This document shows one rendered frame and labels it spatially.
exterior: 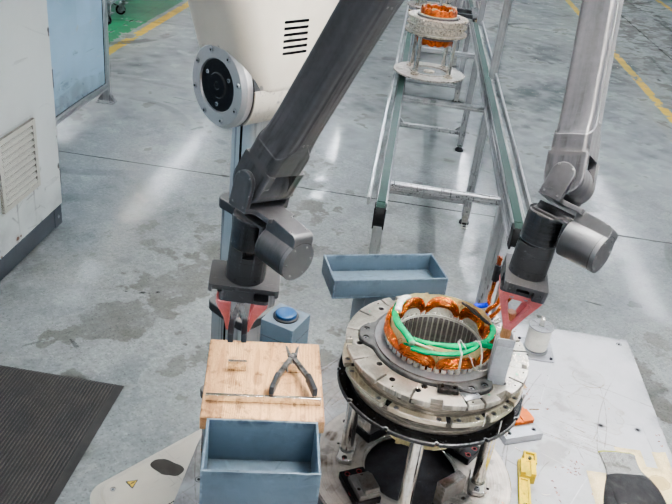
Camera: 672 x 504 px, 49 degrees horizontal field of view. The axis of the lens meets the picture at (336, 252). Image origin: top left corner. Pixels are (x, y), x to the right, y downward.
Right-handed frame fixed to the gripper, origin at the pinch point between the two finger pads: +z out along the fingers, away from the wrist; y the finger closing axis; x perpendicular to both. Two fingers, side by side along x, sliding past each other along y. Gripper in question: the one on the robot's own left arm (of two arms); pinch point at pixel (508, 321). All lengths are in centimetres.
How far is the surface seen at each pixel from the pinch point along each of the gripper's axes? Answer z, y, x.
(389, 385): 13.1, -7.3, 15.3
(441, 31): 7, 290, 36
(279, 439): 21.1, -17.8, 29.3
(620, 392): 38, 51, -38
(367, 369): 13.3, -4.5, 19.4
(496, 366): 8.0, -1.0, -0.4
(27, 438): 127, 64, 124
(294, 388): 17.3, -9.6, 29.8
